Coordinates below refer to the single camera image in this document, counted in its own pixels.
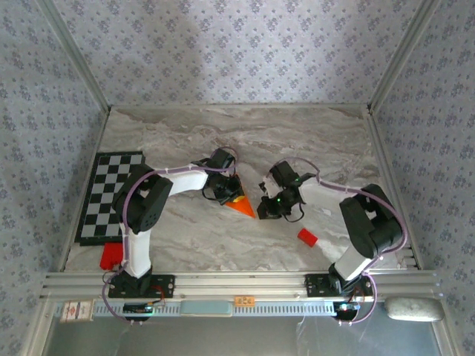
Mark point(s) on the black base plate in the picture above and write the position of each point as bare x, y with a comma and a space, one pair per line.
317, 285
163, 287

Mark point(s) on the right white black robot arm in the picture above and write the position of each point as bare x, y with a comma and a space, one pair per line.
375, 222

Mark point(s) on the red studded brick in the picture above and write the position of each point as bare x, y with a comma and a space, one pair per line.
110, 256

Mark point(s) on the left circuit board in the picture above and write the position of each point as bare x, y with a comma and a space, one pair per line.
137, 308

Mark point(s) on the black grey checkerboard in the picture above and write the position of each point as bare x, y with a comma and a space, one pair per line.
107, 167

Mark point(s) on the blue-grey duct cover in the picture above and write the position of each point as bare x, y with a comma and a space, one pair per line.
206, 308

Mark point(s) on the right circuit board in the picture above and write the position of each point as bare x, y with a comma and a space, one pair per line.
347, 308

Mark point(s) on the small red block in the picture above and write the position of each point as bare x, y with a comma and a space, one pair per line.
307, 237

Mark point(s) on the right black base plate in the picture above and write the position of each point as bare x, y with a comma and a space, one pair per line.
317, 285

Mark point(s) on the red white sticker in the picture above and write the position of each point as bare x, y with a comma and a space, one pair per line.
76, 311

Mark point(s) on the circuit board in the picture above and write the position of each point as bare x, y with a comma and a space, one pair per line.
347, 308
137, 308

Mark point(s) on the aluminium mounting rail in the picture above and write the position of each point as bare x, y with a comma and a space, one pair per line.
237, 283

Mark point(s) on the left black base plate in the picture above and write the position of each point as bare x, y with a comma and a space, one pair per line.
163, 287

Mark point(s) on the grey metal sheet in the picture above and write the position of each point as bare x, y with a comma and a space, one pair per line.
237, 337

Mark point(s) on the orange number label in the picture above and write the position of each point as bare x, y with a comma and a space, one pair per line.
245, 300

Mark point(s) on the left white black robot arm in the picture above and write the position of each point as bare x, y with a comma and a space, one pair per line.
148, 207

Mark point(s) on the aluminium side rail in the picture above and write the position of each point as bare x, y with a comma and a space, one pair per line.
382, 148
101, 133

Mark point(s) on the aluminium frame post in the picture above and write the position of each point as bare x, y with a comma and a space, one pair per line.
401, 55
76, 55

